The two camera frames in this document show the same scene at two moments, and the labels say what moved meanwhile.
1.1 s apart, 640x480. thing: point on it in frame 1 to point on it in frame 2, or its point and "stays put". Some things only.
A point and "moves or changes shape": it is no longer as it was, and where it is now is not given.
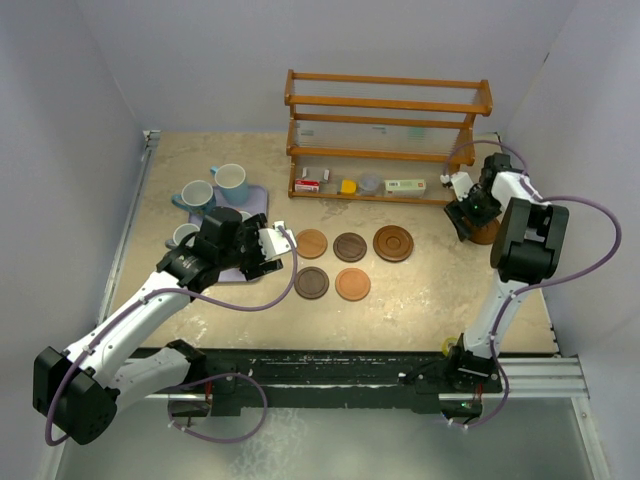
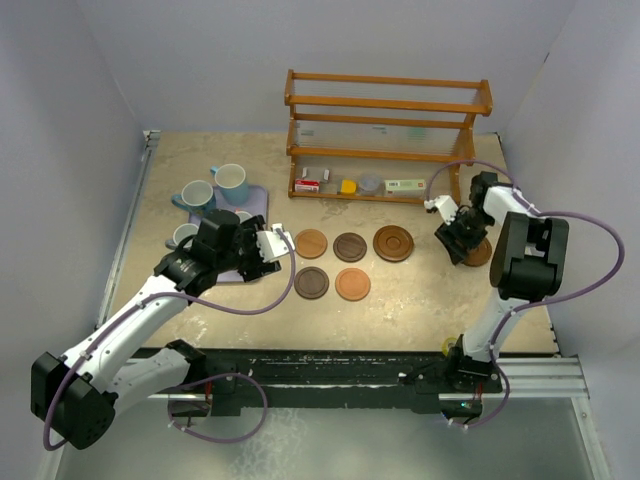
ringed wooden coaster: (483, 235) moves or changes shape
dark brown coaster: (311, 282) stays put
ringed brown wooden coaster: (392, 243) stays put
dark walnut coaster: (350, 247) stays put
